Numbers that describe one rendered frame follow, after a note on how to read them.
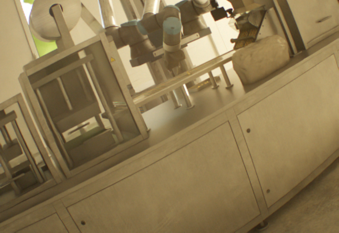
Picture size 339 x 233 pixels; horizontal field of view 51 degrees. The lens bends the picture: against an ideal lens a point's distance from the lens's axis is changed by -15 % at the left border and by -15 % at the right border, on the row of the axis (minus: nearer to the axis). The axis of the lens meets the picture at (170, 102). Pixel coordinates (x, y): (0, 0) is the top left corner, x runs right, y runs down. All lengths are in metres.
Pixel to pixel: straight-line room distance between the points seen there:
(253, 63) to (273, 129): 0.36
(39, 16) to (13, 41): 2.43
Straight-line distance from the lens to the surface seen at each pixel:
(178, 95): 2.52
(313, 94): 2.35
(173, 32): 2.01
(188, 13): 3.12
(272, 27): 2.50
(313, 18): 2.70
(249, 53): 2.17
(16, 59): 4.38
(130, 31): 2.91
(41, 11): 2.00
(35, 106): 1.83
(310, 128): 2.34
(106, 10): 3.11
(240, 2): 2.49
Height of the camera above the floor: 1.26
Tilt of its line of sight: 10 degrees down
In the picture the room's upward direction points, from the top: 23 degrees counter-clockwise
